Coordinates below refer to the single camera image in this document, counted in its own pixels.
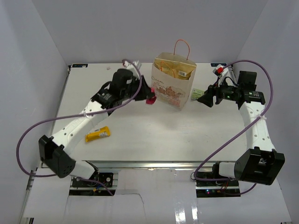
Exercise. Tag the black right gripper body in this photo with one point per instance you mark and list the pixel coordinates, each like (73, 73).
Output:
(224, 92)

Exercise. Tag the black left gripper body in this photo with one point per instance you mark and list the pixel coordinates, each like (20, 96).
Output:
(129, 94)

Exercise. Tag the red candy pouch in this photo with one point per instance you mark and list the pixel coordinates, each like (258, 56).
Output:
(151, 97)

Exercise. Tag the light green snack pouch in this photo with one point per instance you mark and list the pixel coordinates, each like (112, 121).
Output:
(196, 94)

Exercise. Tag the cream paper gift bag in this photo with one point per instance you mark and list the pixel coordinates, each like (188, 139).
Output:
(169, 90)

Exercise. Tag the brown potato chips bag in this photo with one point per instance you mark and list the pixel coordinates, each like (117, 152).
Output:
(177, 69)

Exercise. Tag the yellow snack bar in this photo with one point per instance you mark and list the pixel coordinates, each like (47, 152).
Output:
(98, 134)

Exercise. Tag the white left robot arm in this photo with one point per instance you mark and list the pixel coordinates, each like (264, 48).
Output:
(55, 151)

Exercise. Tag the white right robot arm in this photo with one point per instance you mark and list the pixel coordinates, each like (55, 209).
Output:
(261, 163)

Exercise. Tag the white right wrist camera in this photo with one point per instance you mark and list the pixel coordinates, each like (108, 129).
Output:
(221, 72)

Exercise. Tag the aluminium front rail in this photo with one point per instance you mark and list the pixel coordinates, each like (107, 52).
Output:
(146, 164)

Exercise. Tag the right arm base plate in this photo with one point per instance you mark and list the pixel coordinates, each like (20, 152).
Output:
(214, 189)

